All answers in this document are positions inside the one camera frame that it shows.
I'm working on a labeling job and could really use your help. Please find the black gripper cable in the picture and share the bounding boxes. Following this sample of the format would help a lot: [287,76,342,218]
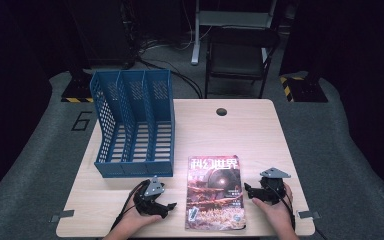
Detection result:
[110,179,151,232]
[264,181,297,232]

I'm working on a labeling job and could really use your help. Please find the black folding chair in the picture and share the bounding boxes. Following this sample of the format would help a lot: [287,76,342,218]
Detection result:
[204,26,281,100]

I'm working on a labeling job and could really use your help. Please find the blue plastic file rack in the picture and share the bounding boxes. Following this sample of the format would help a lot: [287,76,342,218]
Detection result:
[89,68,176,179]

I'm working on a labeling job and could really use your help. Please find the grey metal table bracket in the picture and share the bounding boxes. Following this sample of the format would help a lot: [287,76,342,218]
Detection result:
[49,209,76,223]
[297,210,321,220]

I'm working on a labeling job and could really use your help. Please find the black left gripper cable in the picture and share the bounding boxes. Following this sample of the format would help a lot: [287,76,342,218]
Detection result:
[110,179,151,232]

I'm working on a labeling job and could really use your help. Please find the black floor cables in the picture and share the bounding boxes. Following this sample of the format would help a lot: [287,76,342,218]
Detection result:
[134,36,204,100]

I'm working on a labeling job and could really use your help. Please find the red-brown cover magazine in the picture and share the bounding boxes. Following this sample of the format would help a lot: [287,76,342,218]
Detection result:
[184,154,248,232]

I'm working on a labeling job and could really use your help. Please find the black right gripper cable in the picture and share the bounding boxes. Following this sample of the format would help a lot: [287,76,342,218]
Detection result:
[264,181,297,232]

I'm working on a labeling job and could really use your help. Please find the white metal desk frame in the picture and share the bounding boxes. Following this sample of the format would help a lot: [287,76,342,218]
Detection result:
[190,0,278,66]

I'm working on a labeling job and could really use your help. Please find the dark cabinet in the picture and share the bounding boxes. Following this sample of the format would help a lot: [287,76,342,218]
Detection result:
[64,0,136,70]

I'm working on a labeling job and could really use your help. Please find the person's left hand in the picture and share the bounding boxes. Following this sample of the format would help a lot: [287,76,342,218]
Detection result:
[117,196,163,233]

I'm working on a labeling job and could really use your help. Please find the person's right hand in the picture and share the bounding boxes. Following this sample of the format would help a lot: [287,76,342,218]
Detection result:
[251,182,296,231]

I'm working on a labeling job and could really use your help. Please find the black striped stand base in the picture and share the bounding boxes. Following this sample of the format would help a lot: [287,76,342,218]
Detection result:
[60,68,95,104]
[279,73,330,104]

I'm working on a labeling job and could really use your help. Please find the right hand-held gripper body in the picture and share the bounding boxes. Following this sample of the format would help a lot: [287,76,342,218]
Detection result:
[259,167,292,206]

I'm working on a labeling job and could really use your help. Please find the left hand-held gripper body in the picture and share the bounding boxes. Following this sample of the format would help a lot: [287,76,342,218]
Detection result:
[133,175,168,217]

